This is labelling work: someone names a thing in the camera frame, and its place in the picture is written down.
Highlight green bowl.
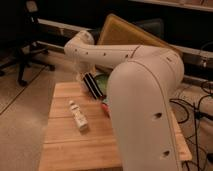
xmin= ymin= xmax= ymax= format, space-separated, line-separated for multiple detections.
xmin=95 ymin=74 xmax=109 ymax=95

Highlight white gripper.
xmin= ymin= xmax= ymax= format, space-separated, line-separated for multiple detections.
xmin=75 ymin=63 xmax=96 ymax=81

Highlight yellow board panel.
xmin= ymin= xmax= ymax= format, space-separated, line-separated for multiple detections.
xmin=98 ymin=14 xmax=183 ymax=56

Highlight black floor cables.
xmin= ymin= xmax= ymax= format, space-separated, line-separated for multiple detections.
xmin=169 ymin=79 xmax=213 ymax=171

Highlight black office chair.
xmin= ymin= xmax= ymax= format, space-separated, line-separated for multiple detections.
xmin=0 ymin=0 xmax=55 ymax=86

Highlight white small bottle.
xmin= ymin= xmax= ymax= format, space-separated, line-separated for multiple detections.
xmin=69 ymin=101 xmax=88 ymax=131

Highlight black striped eraser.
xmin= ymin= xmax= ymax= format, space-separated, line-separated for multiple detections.
xmin=83 ymin=73 xmax=104 ymax=99

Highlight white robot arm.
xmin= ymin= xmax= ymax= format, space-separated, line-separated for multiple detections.
xmin=64 ymin=31 xmax=184 ymax=171

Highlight orange marker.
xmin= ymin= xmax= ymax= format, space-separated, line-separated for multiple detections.
xmin=101 ymin=103 xmax=110 ymax=117

